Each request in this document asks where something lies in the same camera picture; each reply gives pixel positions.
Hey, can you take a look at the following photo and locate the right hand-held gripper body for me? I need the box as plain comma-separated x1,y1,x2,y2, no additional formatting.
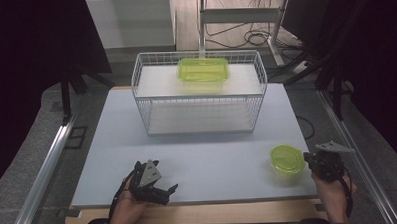
309,140,357,184

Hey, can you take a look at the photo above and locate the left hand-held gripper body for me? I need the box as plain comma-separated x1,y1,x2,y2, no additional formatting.
127,158,173,207

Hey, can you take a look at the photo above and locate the round container with green lid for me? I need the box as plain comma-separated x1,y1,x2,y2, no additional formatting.
269,143,307,177

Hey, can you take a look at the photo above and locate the white wire rack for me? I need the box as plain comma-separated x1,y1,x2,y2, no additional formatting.
129,48,270,138

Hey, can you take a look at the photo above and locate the rectangular container with green lid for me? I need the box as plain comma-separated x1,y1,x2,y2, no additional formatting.
177,56,230,84

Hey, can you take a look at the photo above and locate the person's left hand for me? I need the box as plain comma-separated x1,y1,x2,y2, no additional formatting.
107,177,148,224

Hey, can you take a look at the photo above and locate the person's right hand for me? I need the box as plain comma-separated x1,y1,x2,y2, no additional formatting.
310,168,360,224

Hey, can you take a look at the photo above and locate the pale grey table board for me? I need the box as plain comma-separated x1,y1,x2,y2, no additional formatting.
67,81,319,210

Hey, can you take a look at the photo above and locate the dark curtain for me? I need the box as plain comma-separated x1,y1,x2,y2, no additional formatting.
0,0,117,194
281,0,397,178

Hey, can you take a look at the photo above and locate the white cabinet panel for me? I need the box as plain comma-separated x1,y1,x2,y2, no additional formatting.
86,0,178,52

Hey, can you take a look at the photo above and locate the black floor cable loop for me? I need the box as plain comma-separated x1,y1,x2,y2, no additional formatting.
295,115,318,142

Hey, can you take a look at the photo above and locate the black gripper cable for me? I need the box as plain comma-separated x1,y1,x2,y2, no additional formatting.
340,166,355,219

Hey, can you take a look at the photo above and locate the aluminium rail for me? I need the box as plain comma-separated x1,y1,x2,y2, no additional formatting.
4,95,88,224
317,86,397,224

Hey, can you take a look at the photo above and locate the black floor bracket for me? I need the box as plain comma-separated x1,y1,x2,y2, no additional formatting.
64,125,90,151

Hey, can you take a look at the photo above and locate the tangle of black floor cables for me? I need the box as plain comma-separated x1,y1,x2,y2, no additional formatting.
204,0,306,52

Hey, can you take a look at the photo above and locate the white desk frame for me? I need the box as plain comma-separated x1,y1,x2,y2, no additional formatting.
197,0,293,72

